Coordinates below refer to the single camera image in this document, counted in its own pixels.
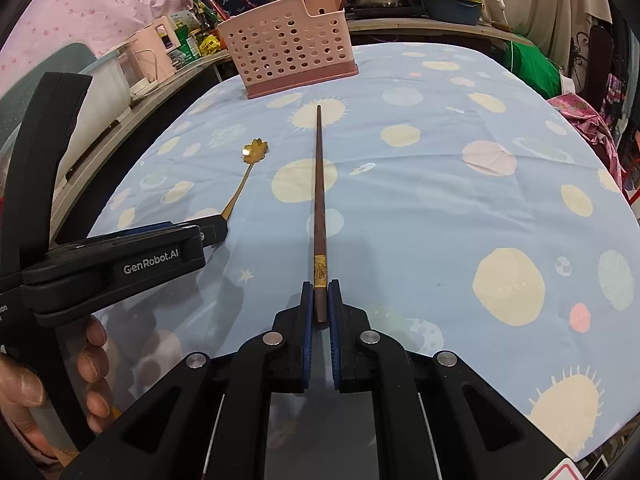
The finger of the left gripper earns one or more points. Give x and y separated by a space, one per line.
214 229
147 229

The green bag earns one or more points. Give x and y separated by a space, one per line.
531 66

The person's left hand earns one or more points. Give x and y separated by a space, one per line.
22 390

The pink floral cloth bundle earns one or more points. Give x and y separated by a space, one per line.
593 129

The blue white dish drainer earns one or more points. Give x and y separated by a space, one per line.
93 93

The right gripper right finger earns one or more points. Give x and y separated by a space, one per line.
434 416

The pink perforated utensil basket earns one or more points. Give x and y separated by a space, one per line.
286 44

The pink electric kettle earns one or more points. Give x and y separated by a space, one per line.
152 46

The blue planet-print tablecloth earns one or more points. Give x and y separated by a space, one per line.
463 212

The red chopstick left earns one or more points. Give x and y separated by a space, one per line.
219 10

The green bottle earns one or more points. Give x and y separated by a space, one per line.
188 43

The gold flower spoon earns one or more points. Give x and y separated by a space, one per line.
252 153

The pink dotted curtain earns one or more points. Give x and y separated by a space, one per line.
48 25

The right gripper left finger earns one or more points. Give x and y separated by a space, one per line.
207 418

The yellow snack packet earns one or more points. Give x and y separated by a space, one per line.
209 45

